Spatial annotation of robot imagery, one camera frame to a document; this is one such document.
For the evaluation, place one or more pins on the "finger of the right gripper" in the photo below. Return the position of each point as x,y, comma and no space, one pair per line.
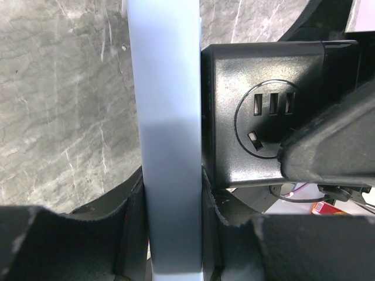
320,20
337,147

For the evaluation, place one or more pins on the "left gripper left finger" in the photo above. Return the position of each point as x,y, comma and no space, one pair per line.
105,239

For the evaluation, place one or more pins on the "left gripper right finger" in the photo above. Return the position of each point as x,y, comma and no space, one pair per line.
242,244

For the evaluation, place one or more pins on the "black cube socket adapter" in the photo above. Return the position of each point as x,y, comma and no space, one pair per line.
256,95

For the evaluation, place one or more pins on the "light blue long power strip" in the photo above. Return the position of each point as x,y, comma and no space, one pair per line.
165,49

